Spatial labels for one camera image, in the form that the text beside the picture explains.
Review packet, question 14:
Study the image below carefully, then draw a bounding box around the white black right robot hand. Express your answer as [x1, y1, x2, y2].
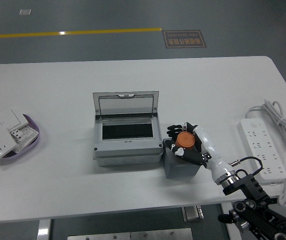
[166, 121, 235, 186]

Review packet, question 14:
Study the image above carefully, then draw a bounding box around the orange cylinder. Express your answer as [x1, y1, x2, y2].
[174, 131, 196, 150]

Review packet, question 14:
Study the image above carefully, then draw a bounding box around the transparent hinged box lid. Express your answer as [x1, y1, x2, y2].
[92, 91, 161, 119]

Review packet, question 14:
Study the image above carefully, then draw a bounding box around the grey cube block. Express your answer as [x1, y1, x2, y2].
[162, 137, 201, 180]

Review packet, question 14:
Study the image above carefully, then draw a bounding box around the white power strip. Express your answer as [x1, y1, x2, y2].
[237, 117, 286, 186]

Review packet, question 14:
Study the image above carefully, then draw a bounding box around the white table leg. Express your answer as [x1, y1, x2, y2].
[36, 219, 51, 240]
[220, 201, 243, 240]

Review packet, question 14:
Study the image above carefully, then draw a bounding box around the purple plastic tray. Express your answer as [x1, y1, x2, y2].
[0, 113, 40, 165]

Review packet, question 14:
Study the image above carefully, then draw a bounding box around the white patterned terminal module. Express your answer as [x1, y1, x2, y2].
[9, 124, 39, 153]

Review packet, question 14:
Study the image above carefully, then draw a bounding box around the yellow floor tape line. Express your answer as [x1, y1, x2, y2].
[0, 27, 163, 40]

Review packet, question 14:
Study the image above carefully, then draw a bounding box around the grey table bracket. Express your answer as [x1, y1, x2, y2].
[182, 205, 205, 223]

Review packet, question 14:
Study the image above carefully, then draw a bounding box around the white power strip cable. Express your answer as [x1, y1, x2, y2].
[245, 99, 286, 201]

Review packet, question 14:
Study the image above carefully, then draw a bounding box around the grey plastic enclosure box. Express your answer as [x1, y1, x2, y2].
[92, 113, 164, 168]

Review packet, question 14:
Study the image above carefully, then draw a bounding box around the metal base plate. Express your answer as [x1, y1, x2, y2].
[67, 227, 193, 240]

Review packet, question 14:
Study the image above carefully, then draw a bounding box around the white wall switch plate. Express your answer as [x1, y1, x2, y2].
[0, 108, 30, 131]

